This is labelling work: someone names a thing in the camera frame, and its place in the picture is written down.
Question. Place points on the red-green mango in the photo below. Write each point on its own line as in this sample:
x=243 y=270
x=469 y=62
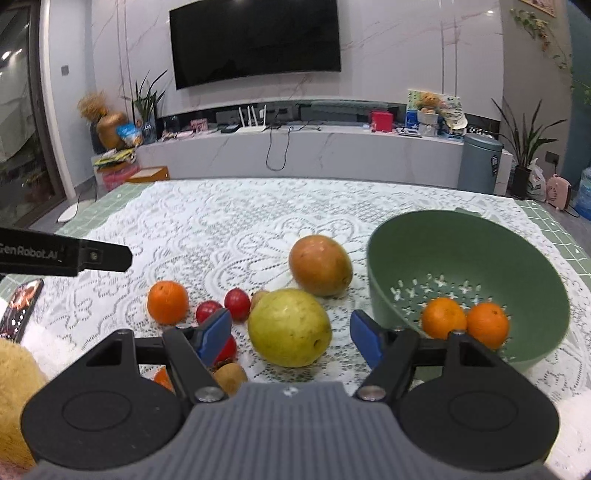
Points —
x=321 y=265

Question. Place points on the pink desk fan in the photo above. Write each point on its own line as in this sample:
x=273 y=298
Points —
x=558 y=191

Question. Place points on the pink storage box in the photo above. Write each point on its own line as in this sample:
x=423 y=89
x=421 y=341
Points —
x=117 y=177

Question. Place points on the large water bottle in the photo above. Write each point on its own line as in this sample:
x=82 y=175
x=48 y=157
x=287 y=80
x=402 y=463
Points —
x=584 y=194

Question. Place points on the green plant in glass vase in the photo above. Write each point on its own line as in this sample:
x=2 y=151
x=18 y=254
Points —
x=148 y=127

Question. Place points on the black set-top box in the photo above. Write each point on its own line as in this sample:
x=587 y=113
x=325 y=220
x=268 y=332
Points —
x=230 y=128

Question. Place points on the white gift box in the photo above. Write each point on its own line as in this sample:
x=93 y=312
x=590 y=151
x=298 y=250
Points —
x=428 y=123

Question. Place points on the grey trash can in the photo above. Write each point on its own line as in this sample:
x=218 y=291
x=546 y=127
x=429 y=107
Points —
x=480 y=164

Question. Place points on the red cherry tomato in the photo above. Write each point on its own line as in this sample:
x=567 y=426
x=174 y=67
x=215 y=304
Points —
x=237 y=303
x=229 y=351
x=207 y=311

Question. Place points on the wooden box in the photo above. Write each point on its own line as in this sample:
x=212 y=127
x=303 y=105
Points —
x=150 y=174

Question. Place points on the red box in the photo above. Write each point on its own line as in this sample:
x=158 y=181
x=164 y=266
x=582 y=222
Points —
x=382 y=121

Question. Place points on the small orange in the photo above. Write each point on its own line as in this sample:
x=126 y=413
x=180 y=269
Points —
x=162 y=378

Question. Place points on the dried flowers in dark vase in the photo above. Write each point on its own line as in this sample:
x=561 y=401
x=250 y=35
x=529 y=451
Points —
x=92 y=106

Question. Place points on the gold vase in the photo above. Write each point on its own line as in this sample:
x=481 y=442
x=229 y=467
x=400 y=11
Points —
x=111 y=131

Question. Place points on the yellow plush toy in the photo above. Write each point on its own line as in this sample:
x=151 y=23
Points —
x=14 y=392

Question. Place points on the colourful poster board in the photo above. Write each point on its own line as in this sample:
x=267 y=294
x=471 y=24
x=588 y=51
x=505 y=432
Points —
x=450 y=104

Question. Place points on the white lace tablecloth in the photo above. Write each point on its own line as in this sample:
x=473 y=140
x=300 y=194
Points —
x=231 y=221

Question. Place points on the white router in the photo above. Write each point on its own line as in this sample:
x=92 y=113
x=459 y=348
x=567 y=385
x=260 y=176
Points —
x=251 y=125

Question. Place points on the stack of yellow-green packets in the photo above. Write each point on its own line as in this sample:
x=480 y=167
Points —
x=113 y=158

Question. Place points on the black wall television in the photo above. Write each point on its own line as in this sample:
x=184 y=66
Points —
x=254 y=41

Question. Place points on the black wall socket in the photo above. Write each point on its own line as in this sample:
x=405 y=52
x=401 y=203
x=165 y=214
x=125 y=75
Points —
x=552 y=158

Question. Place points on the brown kiwi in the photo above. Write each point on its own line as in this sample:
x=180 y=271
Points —
x=231 y=377

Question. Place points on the grey cloth-covered soundbar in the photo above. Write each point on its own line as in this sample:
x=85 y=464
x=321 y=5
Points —
x=346 y=113

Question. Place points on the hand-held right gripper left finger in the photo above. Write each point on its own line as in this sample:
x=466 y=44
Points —
x=217 y=334

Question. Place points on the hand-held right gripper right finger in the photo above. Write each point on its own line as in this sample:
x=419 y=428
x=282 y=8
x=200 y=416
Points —
x=367 y=341

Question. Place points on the small teddy bear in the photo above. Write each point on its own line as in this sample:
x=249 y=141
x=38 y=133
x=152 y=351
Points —
x=428 y=101

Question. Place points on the green colander bowl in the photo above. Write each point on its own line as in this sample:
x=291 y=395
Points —
x=461 y=249

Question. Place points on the brown longan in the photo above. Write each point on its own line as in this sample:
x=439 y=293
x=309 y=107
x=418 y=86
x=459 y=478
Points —
x=259 y=299

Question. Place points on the pink card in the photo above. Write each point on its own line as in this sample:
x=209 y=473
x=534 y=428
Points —
x=199 y=125

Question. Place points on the white hat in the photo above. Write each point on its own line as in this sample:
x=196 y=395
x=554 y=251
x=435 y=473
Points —
x=457 y=122

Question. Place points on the potted plant in black pot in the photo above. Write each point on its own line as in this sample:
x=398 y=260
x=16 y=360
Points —
x=522 y=177

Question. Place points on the framed wall picture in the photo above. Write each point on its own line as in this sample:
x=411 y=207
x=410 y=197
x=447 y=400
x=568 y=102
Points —
x=538 y=7

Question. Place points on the blue snack bag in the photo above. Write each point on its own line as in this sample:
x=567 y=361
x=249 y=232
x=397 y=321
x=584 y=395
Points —
x=129 y=134

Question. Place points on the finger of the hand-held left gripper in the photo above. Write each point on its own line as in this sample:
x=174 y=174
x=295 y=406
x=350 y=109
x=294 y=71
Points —
x=55 y=256

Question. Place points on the sliding glass door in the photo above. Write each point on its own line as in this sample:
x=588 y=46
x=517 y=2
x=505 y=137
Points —
x=18 y=115

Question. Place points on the smartphone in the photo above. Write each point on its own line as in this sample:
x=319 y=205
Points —
x=21 y=309

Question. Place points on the white marble television console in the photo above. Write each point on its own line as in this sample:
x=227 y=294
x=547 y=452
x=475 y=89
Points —
x=346 y=152

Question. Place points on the white round floor device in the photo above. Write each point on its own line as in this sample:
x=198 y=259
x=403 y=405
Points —
x=67 y=214

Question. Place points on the white plastic bag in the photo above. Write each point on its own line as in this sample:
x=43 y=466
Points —
x=536 y=182

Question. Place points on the hanging vine plant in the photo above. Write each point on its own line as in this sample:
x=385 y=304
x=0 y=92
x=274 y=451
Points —
x=538 y=25

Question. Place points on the yellow-green pear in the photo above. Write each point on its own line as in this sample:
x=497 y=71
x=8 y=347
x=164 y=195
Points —
x=288 y=327

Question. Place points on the green checked tablecloth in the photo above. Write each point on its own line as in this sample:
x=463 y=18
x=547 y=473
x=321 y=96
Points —
x=99 y=207

